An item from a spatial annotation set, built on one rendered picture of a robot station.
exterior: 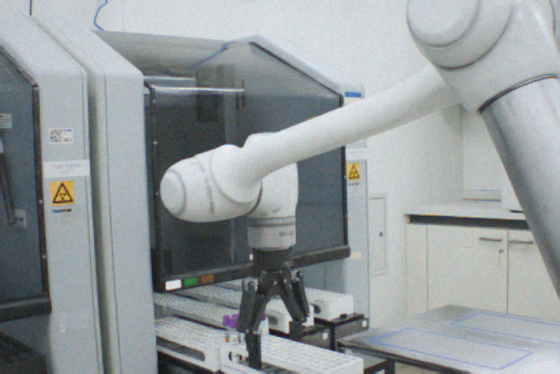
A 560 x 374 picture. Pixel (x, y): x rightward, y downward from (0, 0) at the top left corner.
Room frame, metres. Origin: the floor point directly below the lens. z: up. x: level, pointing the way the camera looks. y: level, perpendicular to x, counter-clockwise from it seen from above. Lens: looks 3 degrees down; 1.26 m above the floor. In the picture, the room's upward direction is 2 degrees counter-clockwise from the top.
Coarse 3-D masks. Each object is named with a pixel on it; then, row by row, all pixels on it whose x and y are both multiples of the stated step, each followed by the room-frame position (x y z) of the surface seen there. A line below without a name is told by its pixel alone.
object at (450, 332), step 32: (416, 320) 1.68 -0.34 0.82; (448, 320) 1.66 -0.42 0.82; (480, 320) 1.64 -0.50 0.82; (512, 320) 1.62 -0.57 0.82; (544, 320) 1.60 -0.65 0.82; (384, 352) 1.44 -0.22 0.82; (416, 352) 1.41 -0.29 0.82; (448, 352) 1.40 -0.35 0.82; (480, 352) 1.38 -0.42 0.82; (512, 352) 1.37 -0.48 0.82; (544, 352) 1.35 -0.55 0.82
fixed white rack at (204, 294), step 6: (192, 288) 1.98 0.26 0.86; (198, 288) 1.98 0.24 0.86; (204, 288) 1.98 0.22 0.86; (210, 288) 1.98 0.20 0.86; (216, 288) 1.98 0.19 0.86; (222, 288) 1.97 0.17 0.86; (174, 294) 2.09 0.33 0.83; (180, 294) 2.08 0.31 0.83; (186, 294) 1.95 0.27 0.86; (192, 294) 1.92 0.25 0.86; (198, 294) 1.90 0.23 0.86; (204, 294) 1.90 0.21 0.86; (210, 294) 1.89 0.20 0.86; (216, 294) 1.90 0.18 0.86; (192, 300) 2.06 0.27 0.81; (198, 300) 2.07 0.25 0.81; (204, 300) 1.88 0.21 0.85; (210, 300) 1.88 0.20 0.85
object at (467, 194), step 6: (462, 192) 4.29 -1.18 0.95; (468, 192) 4.25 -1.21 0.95; (474, 192) 4.22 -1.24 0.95; (480, 192) 4.19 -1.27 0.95; (486, 192) 4.16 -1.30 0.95; (492, 192) 4.13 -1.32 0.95; (498, 192) 4.09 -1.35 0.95; (462, 198) 4.29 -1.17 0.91; (468, 198) 4.26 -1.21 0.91; (474, 198) 4.22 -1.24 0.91; (480, 198) 4.19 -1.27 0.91; (486, 198) 4.16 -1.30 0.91; (492, 198) 4.13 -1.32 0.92; (498, 198) 4.09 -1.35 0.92
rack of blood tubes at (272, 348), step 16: (272, 336) 1.36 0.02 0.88; (224, 352) 1.33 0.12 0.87; (240, 352) 1.29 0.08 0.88; (272, 352) 1.25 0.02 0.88; (288, 352) 1.25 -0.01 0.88; (304, 352) 1.25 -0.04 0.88; (320, 352) 1.24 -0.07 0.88; (336, 352) 1.24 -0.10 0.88; (224, 368) 1.33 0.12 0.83; (240, 368) 1.29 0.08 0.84; (272, 368) 1.27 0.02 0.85; (288, 368) 1.19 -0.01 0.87; (304, 368) 1.16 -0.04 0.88; (320, 368) 1.15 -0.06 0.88; (336, 368) 1.14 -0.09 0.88; (352, 368) 1.17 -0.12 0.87
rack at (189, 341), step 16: (160, 320) 1.60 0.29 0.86; (176, 320) 1.61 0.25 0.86; (160, 336) 1.50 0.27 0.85; (176, 336) 1.45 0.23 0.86; (192, 336) 1.46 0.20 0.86; (208, 336) 1.45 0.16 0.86; (224, 336) 1.45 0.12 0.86; (176, 352) 1.45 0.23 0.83; (192, 352) 1.52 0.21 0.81; (208, 352) 1.37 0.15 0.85
